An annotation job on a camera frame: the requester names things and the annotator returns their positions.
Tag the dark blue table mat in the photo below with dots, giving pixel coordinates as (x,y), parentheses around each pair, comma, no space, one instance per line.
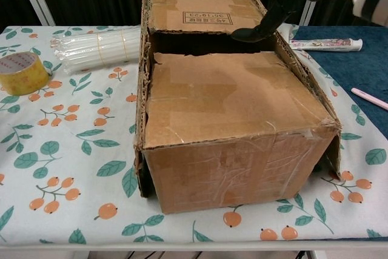
(357,68)

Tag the white toothpaste tube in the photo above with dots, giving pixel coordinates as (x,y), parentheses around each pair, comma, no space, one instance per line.
(327,44)

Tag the brown cardboard box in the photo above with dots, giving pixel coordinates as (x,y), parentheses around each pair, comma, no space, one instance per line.
(227,98)

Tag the floral print tablecloth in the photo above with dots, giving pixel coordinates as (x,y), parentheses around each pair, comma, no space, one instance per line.
(75,150)

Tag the yellow packing tape roll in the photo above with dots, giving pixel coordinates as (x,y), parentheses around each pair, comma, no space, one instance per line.
(24,80)

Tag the bundle of white plastic tubes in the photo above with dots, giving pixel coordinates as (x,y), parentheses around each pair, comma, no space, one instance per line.
(91,49)

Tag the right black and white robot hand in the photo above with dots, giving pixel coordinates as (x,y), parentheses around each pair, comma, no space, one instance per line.
(282,7)

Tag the pink toothbrush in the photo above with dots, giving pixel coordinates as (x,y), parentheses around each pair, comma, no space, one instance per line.
(369,96)

